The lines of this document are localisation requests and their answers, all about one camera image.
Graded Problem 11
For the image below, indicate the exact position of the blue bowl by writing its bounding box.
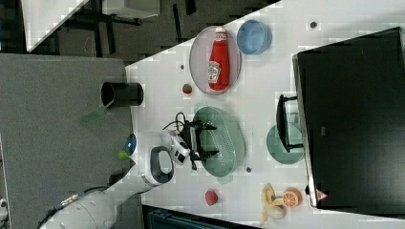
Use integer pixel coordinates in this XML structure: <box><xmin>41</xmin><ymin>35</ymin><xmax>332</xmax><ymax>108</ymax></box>
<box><xmin>237</xmin><ymin>20</ymin><xmax>272</xmax><ymax>55</ymax></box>

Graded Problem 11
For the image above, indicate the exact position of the mint green cup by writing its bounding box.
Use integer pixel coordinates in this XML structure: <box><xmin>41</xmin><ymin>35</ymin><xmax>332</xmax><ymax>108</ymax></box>
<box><xmin>266</xmin><ymin>113</ymin><xmax>304</xmax><ymax>165</ymax></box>

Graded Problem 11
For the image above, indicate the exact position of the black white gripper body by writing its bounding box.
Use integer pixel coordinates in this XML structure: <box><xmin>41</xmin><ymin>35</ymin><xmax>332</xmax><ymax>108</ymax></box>
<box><xmin>168</xmin><ymin>120</ymin><xmax>198</xmax><ymax>165</ymax></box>

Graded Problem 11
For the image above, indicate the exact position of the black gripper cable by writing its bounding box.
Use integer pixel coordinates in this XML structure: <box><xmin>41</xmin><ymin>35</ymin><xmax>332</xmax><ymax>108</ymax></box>
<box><xmin>161</xmin><ymin>112</ymin><xmax>192</xmax><ymax>135</ymax></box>

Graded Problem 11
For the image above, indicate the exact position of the pink red fruit toy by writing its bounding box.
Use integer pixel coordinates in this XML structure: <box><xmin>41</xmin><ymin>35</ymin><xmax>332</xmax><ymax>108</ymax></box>
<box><xmin>205</xmin><ymin>190</ymin><xmax>218</xmax><ymax>206</ymax></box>

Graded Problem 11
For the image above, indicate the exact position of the orange half toy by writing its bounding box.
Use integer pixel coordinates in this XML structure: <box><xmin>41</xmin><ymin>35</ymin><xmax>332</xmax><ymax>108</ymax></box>
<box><xmin>283</xmin><ymin>187</ymin><xmax>303</xmax><ymax>208</ymax></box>

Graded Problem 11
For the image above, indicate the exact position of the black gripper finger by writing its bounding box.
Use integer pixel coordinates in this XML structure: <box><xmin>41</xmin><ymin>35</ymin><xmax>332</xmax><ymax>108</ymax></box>
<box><xmin>196</xmin><ymin>150</ymin><xmax>219</xmax><ymax>160</ymax></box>
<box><xmin>198</xmin><ymin>120</ymin><xmax>216</xmax><ymax>130</ymax></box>

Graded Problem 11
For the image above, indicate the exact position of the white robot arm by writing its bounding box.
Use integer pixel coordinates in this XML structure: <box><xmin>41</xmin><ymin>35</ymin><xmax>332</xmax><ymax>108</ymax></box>
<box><xmin>37</xmin><ymin>121</ymin><xmax>218</xmax><ymax>229</ymax></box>

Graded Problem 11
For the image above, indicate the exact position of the red strawberry toy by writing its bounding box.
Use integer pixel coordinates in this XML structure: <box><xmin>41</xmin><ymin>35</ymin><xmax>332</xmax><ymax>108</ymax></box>
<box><xmin>182</xmin><ymin>84</ymin><xmax>193</xmax><ymax>94</ymax></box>

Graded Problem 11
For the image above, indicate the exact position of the green spatula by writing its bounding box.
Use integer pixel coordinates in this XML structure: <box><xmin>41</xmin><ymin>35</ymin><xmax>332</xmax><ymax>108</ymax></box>
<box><xmin>79</xmin><ymin>100</ymin><xmax>114</xmax><ymax>124</ymax></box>

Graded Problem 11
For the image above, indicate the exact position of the peeled banana toy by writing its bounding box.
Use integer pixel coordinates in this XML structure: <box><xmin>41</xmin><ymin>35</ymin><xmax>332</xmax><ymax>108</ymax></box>
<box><xmin>259</xmin><ymin>183</ymin><xmax>286</xmax><ymax>227</ymax></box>

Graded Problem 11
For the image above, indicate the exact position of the mint green oval strainer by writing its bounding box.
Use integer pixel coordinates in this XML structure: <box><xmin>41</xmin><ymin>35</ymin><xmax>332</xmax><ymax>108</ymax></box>
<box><xmin>193</xmin><ymin>104</ymin><xmax>245</xmax><ymax>184</ymax></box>

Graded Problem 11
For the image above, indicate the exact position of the black cylindrical holder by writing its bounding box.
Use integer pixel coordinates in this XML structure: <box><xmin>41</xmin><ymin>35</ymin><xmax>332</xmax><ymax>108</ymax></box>
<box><xmin>100</xmin><ymin>82</ymin><xmax>144</xmax><ymax>108</ymax></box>

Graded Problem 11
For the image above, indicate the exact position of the grey round plate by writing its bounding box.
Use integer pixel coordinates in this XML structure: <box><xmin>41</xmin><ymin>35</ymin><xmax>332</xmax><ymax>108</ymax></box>
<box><xmin>189</xmin><ymin>26</ymin><xmax>242</xmax><ymax>95</ymax></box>

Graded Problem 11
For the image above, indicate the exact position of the red ketchup bottle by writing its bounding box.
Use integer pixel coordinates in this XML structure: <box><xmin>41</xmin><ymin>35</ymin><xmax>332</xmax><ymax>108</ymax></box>
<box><xmin>207</xmin><ymin>27</ymin><xmax>230</xmax><ymax>91</ymax></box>

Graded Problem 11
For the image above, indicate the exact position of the green lime toy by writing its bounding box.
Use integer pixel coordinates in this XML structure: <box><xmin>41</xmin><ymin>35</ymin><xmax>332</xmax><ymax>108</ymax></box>
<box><xmin>117</xmin><ymin>150</ymin><xmax>128</xmax><ymax>160</ymax></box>

